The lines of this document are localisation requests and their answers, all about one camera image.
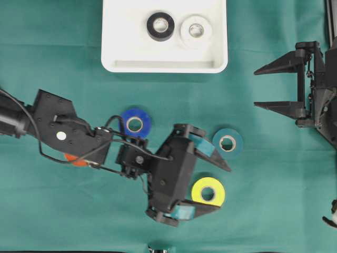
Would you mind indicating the black white object at edge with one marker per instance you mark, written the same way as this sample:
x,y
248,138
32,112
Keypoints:
x,y
332,221

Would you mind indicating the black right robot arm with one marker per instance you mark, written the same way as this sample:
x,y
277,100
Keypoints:
x,y
303,82

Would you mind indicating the black frame rail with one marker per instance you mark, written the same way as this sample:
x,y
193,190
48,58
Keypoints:
x,y
331,18

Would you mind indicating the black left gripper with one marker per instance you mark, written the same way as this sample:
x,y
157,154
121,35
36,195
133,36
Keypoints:
x,y
135,161

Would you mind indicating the blue tape roll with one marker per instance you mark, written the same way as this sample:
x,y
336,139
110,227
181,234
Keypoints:
x,y
137,122

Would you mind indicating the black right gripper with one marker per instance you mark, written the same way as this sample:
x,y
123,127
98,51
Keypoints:
x,y
322,72

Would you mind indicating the black tape roll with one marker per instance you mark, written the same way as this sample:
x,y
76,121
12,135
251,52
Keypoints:
x,y
160,26

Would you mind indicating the white plastic tray case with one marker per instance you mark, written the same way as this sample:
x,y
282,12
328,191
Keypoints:
x,y
127,47

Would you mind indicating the white tape roll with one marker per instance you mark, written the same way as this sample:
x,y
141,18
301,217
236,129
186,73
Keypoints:
x,y
196,32

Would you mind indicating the orange tape roll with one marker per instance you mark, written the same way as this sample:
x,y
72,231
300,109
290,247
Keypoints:
x,y
75,161

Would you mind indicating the teal green tape roll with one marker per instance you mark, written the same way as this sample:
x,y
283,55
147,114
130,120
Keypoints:
x,y
228,142

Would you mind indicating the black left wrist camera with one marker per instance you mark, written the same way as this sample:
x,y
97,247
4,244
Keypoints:
x,y
170,179

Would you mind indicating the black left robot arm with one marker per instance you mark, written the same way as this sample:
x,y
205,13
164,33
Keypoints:
x,y
53,121

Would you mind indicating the yellow tape roll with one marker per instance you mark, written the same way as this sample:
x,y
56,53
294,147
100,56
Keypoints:
x,y
209,191

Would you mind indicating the metal clamp at bottom edge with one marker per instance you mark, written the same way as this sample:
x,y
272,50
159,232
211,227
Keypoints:
x,y
160,249

